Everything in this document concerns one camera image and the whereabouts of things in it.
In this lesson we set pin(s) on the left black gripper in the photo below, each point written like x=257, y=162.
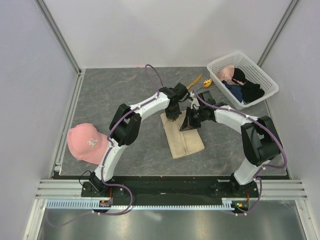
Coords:
x=175, y=116

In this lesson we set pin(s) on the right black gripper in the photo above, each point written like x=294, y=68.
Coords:
x=188, y=123

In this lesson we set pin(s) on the beige cloth napkin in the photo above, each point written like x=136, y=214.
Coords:
x=181, y=143

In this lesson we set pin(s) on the yellow plastic knife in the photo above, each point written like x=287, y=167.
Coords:
x=194, y=81

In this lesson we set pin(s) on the colourful spoon green handle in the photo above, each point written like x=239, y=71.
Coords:
x=206, y=83

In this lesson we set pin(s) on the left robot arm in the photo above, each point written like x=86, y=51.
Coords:
x=125, y=126

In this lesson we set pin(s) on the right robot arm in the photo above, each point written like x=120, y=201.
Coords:
x=260, y=140

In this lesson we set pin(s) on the pink cloth in basket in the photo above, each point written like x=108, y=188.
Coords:
x=226, y=74

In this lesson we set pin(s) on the navy cloth in basket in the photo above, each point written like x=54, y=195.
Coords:
x=235, y=90

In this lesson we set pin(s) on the white plastic basket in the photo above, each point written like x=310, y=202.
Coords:
x=252, y=72

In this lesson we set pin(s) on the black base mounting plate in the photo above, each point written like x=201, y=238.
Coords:
x=213, y=186

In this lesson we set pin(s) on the black clothes in basket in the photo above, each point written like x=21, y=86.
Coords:
x=250, y=91

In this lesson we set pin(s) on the pink baseball cap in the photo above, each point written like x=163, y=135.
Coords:
x=86, y=144

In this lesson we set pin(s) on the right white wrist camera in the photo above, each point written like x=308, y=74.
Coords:
x=194, y=101

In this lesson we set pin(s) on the aluminium front rail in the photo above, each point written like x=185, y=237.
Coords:
x=267, y=189

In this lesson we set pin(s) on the right aluminium frame post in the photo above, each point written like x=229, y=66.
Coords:
x=289, y=11

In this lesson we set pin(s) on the aluminium frame post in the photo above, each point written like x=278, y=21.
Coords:
x=289, y=11
x=58, y=34

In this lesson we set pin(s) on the white slotted cable duct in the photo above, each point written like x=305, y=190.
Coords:
x=90, y=204

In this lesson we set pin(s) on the left aluminium frame post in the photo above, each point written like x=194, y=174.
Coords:
x=58, y=34

